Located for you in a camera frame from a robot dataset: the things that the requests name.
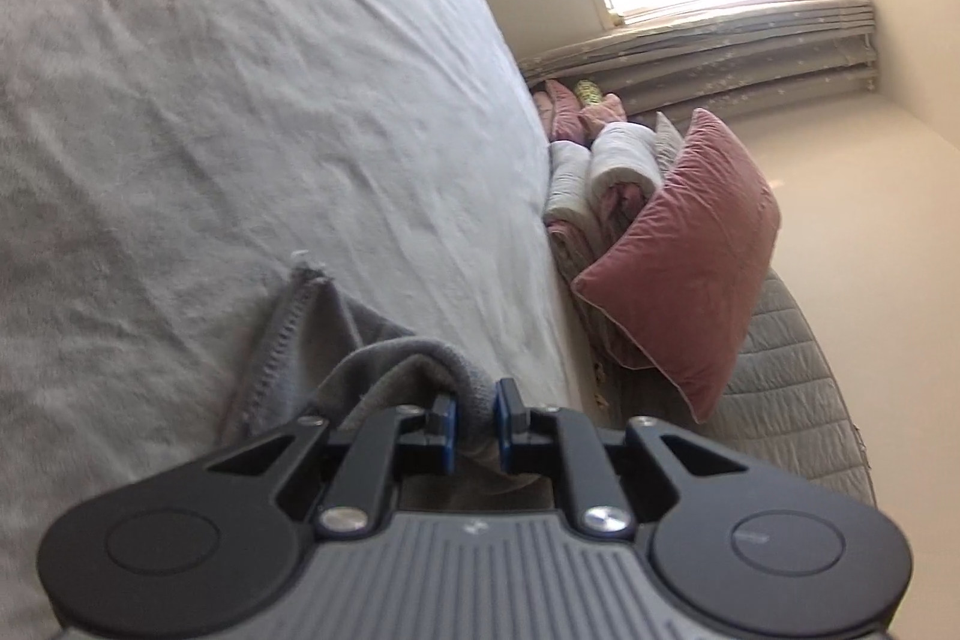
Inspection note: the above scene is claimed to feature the grey patterned curtain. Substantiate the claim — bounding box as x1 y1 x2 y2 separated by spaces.
517 0 878 120

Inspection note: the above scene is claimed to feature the pink velvet pillow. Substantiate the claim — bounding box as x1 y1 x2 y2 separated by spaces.
571 107 781 423

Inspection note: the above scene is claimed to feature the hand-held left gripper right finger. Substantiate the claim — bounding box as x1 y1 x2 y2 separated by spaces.
495 379 755 540

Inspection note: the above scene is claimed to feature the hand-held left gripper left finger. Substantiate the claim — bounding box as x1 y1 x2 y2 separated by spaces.
206 394 457 540

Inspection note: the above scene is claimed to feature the small grey pillow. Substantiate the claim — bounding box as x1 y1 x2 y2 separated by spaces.
652 111 685 176

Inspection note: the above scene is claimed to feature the small pink cushion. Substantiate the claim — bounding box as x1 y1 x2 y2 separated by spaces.
532 79 627 142

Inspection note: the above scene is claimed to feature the grey quilted headboard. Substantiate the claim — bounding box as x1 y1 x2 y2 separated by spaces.
622 265 878 506

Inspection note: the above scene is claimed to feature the grey printed t-shirt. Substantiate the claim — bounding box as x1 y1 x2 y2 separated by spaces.
217 250 556 513

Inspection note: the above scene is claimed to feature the folded white pink quilt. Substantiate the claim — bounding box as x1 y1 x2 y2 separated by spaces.
541 121 676 371

